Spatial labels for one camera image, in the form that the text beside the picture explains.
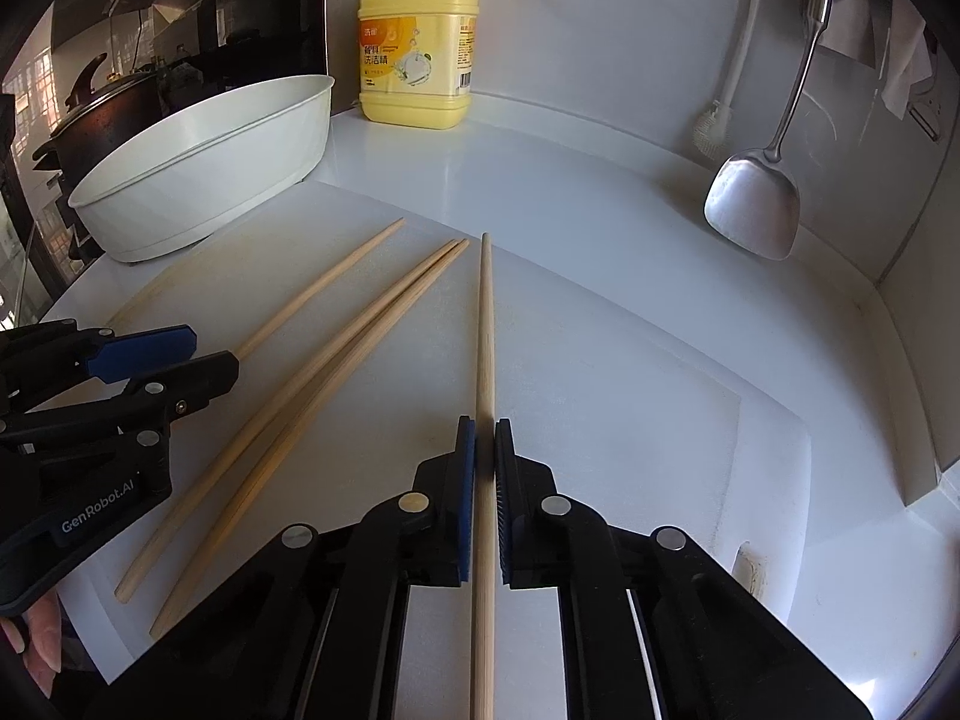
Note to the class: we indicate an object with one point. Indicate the wooden chopstick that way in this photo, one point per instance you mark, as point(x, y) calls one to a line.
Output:
point(486, 330)
point(170, 607)
point(330, 277)
point(139, 570)

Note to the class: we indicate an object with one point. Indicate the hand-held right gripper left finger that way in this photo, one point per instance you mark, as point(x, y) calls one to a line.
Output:
point(466, 495)

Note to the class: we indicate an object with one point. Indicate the beige cloth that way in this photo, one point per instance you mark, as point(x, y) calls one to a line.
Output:
point(900, 37)

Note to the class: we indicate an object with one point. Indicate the yellow detergent pump bottle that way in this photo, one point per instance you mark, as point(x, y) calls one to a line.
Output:
point(412, 37)

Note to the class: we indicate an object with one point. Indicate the white dish brush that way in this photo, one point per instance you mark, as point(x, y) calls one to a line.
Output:
point(739, 52)

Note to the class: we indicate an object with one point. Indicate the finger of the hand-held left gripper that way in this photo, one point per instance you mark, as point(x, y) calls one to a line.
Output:
point(199, 379)
point(146, 352)

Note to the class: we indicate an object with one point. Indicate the metal spatula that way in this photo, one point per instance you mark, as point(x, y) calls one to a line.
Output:
point(750, 202)

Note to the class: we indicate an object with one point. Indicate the white cutting board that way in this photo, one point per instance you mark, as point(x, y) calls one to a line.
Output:
point(600, 427)

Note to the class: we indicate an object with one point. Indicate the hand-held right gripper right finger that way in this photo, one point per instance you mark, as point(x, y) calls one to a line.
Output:
point(504, 502)

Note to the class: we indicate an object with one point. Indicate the white plastic basin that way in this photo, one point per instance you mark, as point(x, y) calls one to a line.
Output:
point(225, 165)

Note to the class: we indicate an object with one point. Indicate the person's left hand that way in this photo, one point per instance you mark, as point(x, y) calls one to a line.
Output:
point(41, 630)

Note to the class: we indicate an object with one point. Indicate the black pot with lid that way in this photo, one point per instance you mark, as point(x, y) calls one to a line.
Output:
point(97, 120)

